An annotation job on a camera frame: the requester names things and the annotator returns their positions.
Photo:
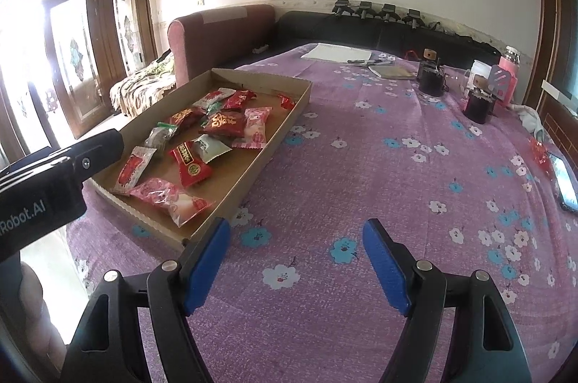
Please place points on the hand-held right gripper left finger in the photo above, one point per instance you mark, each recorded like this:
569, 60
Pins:
207, 268

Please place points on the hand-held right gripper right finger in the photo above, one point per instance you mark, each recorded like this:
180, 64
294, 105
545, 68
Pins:
386, 268

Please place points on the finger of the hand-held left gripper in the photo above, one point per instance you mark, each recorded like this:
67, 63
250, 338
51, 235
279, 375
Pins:
97, 152

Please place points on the green-edged clear snack packet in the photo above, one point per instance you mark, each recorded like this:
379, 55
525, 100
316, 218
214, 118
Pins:
160, 137

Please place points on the pink clear snack packet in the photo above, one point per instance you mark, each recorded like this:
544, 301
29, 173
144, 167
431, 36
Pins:
171, 198

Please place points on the shallow cardboard box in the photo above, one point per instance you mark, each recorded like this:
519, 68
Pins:
237, 179

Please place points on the red snack packet round label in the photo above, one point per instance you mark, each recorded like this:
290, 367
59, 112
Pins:
189, 167

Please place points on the dark red snack packet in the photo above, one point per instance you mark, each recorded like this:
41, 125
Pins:
185, 117

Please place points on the white green snack packet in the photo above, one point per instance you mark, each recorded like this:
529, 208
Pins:
210, 148

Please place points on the red snack packet gold print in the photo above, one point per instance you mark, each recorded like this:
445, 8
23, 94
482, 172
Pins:
223, 124

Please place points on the person's left hand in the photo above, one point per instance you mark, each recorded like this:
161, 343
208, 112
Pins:
43, 319

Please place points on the patterned blanket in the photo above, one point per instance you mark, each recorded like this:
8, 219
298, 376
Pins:
140, 87

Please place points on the wooden glass door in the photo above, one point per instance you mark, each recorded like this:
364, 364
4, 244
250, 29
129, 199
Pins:
108, 48

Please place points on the purple floral tablecloth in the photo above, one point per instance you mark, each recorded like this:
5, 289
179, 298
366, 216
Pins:
361, 166

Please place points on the green twisted candy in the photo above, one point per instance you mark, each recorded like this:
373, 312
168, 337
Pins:
213, 108

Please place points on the pink snack packet red edge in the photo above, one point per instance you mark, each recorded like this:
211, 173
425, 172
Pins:
255, 128

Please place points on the maroon armchair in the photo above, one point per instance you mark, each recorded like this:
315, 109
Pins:
221, 33

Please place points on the small red candy packet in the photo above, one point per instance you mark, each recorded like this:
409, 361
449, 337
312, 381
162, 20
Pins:
285, 100

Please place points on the shiny red foil packet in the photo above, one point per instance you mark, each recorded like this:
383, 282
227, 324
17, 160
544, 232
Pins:
538, 151

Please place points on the black cup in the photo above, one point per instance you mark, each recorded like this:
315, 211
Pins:
431, 80

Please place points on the small white object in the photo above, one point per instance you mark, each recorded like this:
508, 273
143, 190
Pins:
261, 47

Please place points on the brown notebook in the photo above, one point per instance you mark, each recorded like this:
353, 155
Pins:
393, 71

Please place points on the smartphone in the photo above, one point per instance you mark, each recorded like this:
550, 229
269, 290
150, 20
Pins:
564, 184

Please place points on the grey white cloth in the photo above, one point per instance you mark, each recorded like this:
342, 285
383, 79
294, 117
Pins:
530, 120

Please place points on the black pen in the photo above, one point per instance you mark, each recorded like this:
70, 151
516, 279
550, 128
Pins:
363, 61

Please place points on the clear plastic jar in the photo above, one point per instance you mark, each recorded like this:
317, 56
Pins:
481, 69

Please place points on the pink bottle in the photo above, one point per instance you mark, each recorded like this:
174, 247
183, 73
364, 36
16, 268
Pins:
505, 82

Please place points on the white paper sheet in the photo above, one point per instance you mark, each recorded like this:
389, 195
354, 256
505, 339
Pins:
334, 51

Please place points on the black sofa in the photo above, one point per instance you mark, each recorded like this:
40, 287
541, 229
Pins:
316, 26

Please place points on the black clamp device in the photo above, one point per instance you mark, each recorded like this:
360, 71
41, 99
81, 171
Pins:
388, 11
342, 7
413, 16
364, 9

